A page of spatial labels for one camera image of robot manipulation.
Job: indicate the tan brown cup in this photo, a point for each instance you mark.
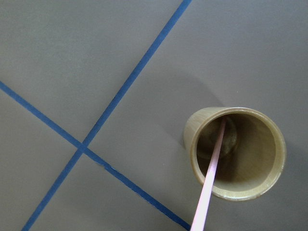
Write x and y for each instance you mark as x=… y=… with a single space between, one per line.
x=252 y=155

